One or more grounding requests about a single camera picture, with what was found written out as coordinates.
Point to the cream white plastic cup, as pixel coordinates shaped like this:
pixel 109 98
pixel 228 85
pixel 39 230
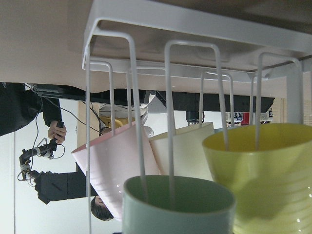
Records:
pixel 189 157

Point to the operator head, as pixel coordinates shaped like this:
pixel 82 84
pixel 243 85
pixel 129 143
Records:
pixel 99 209

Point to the operator in black clothes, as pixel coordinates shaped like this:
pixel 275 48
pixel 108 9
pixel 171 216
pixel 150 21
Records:
pixel 19 107

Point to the pink plastic cup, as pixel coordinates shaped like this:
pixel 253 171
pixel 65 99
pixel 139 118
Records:
pixel 113 160

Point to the white wire cup rack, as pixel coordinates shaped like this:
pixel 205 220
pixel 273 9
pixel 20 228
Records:
pixel 278 31

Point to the green plastic cup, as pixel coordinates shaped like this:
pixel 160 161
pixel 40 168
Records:
pixel 199 207

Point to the operator hand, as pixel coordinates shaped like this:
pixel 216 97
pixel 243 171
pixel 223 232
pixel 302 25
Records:
pixel 57 133

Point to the yellow plastic cup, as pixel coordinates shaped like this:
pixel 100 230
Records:
pixel 272 184

